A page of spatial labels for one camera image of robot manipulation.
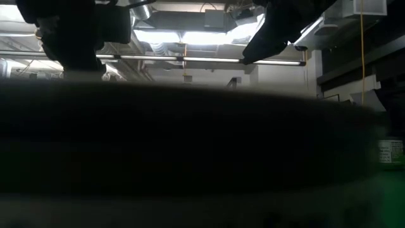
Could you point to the white ceiling air unit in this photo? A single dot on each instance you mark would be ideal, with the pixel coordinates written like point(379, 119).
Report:
point(364, 8)

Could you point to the grey ceiling box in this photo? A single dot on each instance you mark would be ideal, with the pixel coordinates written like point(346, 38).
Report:
point(215, 19)

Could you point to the small silver duct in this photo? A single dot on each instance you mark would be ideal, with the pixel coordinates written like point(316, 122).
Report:
point(141, 11)

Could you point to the green table mat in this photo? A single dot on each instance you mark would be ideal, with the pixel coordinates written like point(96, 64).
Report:
point(395, 202)

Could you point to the bright ceiling light panel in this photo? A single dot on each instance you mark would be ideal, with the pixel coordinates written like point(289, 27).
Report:
point(196, 37)

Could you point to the black wall beam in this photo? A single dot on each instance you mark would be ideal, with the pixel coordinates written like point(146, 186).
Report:
point(386, 54)

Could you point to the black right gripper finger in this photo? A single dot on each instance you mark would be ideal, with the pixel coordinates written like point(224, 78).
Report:
point(262, 47)

